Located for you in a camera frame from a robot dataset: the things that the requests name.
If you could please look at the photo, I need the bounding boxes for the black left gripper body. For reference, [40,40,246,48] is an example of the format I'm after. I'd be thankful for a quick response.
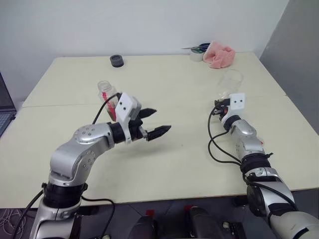
[128,109,150,143]

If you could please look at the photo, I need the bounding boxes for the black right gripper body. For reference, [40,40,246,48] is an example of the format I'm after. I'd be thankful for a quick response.
[213,104,230,121]

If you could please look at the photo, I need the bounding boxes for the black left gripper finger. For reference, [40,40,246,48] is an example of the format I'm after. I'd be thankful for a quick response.
[139,108,158,120]
[146,124,172,142]

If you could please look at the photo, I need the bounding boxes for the clear plastic cup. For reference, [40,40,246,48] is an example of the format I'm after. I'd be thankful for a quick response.
[217,69,244,98]

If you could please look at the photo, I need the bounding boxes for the clear bottle with red label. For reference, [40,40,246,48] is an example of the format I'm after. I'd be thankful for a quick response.
[97,80,123,122]

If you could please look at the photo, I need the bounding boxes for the pink cloth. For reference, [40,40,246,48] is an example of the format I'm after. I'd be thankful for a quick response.
[202,40,236,70]

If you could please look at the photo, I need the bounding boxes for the white tape roll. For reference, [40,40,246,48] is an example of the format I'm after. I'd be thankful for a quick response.
[189,47,206,62]

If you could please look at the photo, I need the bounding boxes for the black round bottle cap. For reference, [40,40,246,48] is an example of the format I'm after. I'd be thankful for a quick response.
[109,54,125,68]

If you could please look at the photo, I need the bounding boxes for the grey laptop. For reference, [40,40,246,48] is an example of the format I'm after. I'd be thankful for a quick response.
[0,72,18,137]

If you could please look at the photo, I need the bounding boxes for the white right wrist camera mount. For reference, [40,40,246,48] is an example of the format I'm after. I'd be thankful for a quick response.
[221,92,246,124]

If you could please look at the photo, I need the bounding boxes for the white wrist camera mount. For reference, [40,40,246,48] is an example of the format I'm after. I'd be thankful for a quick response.
[114,92,143,145]
[221,92,246,124]

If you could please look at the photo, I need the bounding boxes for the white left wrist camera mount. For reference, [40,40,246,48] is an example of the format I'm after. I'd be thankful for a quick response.
[114,92,143,145]

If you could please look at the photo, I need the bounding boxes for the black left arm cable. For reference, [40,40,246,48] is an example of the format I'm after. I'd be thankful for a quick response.
[92,92,123,124]
[23,189,116,239]

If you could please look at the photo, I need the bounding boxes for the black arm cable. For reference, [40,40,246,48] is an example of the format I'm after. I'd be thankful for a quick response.
[92,92,123,124]
[207,106,299,212]
[23,189,116,239]

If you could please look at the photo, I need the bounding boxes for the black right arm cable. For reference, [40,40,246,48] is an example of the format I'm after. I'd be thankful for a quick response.
[207,106,299,212]

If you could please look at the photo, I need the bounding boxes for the blue-handled scissors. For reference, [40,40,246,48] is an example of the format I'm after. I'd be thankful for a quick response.
[180,42,211,52]

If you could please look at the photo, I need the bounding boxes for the white tangled cable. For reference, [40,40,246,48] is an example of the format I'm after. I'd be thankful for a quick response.
[0,208,28,239]

